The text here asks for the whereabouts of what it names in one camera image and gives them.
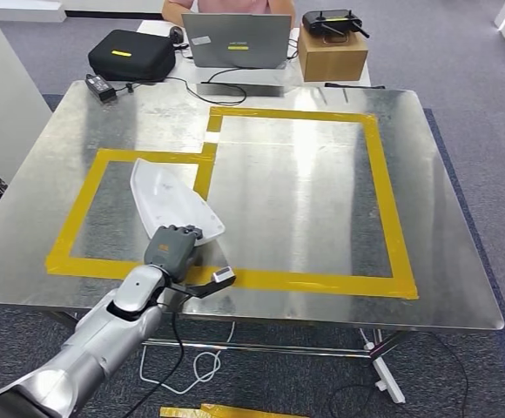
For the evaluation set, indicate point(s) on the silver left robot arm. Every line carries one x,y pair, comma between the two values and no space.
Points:
82,352

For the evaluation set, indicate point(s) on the grey laptop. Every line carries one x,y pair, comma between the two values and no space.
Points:
235,40

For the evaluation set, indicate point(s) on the stainless steel workbench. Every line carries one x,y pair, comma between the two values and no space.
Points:
278,202

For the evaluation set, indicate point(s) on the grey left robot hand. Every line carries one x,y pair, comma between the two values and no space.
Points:
170,251

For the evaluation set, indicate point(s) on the black zip carry case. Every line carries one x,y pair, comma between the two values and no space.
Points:
131,57

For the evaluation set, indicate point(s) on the black device with antennas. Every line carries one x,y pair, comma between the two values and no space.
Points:
330,22

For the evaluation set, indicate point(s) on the brown cardboard box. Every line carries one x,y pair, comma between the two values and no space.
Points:
330,60

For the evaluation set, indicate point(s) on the person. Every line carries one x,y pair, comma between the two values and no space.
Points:
235,6

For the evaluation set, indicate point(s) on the white plastic shell part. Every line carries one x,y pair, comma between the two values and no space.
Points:
165,196

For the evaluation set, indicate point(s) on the white cabinet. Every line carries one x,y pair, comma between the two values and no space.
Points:
4,86

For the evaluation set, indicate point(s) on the black power adapter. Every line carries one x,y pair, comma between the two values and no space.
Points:
100,87

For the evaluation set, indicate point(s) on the white power strip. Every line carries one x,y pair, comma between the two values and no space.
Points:
387,381

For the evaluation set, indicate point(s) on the black camera bracket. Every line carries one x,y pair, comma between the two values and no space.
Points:
195,288

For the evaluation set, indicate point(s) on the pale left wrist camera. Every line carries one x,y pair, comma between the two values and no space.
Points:
223,275

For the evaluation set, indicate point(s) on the low white platform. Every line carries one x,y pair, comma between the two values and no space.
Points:
17,11

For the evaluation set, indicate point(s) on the black computer mouse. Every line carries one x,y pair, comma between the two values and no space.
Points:
176,34

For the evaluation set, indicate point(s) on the yellow tape square outline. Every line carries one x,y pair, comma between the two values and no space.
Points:
217,412

